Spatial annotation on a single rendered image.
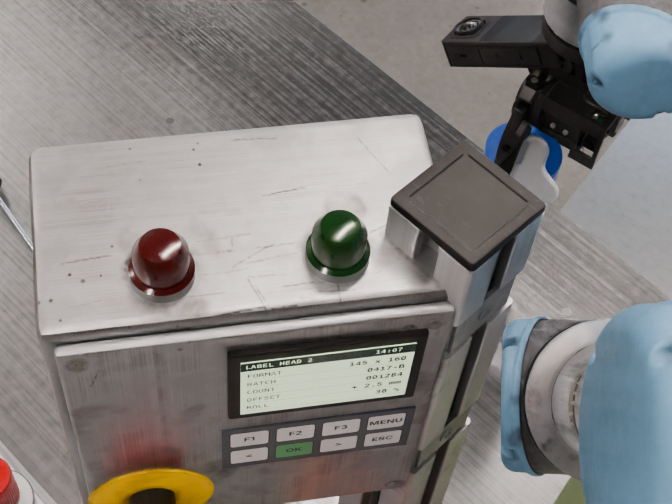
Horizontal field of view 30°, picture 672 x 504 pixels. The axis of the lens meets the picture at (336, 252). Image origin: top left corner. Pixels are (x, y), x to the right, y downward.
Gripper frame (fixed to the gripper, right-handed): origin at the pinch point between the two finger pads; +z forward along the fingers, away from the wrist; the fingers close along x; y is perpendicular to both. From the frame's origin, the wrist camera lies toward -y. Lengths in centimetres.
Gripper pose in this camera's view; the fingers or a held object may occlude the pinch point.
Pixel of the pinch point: (519, 165)
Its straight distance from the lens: 116.0
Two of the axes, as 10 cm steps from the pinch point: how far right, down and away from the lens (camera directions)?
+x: 5.8, -6.6, 4.9
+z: -0.6, 5.6, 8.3
